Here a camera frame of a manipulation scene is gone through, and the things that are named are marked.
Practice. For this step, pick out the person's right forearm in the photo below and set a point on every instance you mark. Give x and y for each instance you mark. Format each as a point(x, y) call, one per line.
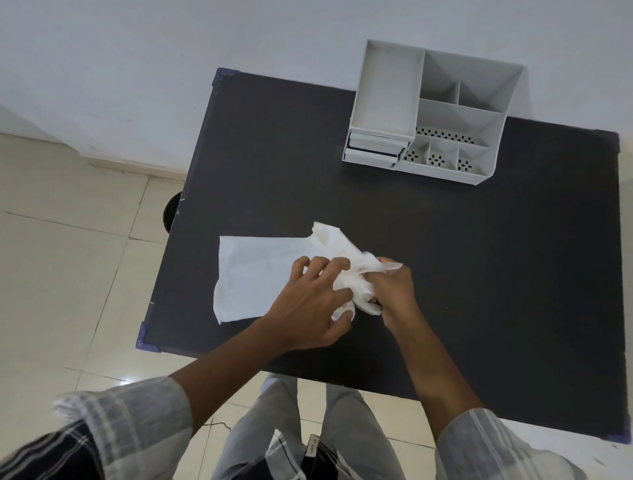
point(430, 371)

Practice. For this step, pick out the light blue jeans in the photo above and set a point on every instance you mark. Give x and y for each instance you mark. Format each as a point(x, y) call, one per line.
point(356, 435)

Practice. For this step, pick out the grey plaid shirt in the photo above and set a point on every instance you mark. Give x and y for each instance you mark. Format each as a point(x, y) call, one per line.
point(113, 435)

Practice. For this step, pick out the white cloth wipe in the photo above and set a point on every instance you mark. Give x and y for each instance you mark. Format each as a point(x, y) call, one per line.
point(252, 277)

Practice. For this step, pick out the person's left thumb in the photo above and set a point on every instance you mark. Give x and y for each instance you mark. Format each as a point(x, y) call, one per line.
point(344, 319)

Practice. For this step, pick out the white organizer drawer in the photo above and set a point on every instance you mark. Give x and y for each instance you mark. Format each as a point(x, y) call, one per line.
point(378, 140)
point(371, 157)

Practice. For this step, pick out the person's left middle finger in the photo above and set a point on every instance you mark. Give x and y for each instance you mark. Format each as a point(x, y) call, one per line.
point(334, 269)

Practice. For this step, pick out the person's right fingers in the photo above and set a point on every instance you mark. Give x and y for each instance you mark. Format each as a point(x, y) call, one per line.
point(378, 287)

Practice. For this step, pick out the person's right hand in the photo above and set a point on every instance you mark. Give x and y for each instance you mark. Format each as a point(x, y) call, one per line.
point(395, 296)

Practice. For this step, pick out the person's left little finger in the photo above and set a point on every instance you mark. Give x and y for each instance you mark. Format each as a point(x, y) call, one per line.
point(298, 267)

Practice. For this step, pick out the person's left hand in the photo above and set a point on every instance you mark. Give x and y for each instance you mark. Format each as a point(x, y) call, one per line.
point(306, 311)

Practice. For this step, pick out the purple table corner protector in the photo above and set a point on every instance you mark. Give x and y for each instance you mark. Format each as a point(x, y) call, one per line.
point(615, 436)
point(223, 75)
point(147, 336)

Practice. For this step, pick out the white plastic desk organizer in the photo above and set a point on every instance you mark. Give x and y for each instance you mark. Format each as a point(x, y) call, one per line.
point(445, 118)

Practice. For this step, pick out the person's left forearm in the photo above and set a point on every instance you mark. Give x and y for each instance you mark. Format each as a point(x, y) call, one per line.
point(232, 371)

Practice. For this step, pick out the black round stool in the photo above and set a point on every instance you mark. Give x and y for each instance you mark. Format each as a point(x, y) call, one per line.
point(173, 212)

